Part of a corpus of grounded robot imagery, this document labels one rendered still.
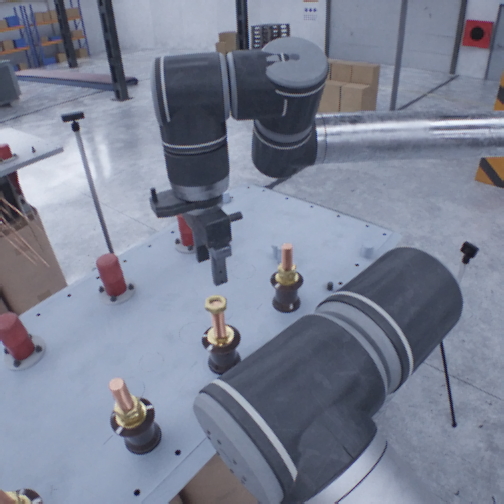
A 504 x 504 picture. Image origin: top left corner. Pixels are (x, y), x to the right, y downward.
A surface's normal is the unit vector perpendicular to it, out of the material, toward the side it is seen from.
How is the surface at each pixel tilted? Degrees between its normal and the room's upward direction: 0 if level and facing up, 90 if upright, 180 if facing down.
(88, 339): 0
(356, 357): 27
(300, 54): 35
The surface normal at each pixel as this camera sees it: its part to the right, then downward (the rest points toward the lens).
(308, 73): 0.10, -0.24
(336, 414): 0.39, -0.65
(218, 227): 0.48, 0.50
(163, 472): -0.04, -0.80
